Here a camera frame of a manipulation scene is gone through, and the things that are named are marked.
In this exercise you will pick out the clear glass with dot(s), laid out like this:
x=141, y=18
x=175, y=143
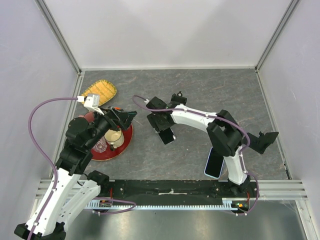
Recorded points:
x=100, y=146

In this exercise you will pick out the red round tray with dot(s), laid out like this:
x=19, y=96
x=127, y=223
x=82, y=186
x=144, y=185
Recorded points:
x=109, y=154

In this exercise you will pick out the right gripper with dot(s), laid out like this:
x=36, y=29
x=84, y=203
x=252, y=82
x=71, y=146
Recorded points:
x=153, y=119

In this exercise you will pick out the black phone clear case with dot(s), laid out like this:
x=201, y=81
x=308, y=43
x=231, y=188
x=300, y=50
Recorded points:
x=167, y=136

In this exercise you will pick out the cream mug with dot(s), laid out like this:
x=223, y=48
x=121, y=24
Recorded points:
x=114, y=138

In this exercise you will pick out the phone with blue case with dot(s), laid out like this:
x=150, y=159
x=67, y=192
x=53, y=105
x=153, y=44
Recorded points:
x=214, y=164

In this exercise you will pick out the yellow woven bamboo basket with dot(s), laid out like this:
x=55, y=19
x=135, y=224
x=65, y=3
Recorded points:
x=104, y=88

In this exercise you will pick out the black folding phone stand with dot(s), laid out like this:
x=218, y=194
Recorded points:
x=260, y=143

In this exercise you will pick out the black round-base phone stand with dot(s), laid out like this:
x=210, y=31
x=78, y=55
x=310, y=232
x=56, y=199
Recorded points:
x=178, y=98

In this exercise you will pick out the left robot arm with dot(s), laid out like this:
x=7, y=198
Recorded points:
x=56, y=212

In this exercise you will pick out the grey cable duct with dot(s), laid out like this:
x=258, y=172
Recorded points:
x=100, y=205

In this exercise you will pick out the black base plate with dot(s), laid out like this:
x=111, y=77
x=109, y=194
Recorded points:
x=175, y=191

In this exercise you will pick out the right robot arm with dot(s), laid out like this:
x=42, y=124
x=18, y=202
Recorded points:
x=224, y=134

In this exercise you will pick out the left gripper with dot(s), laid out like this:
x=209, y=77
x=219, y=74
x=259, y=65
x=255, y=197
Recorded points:
x=119, y=119

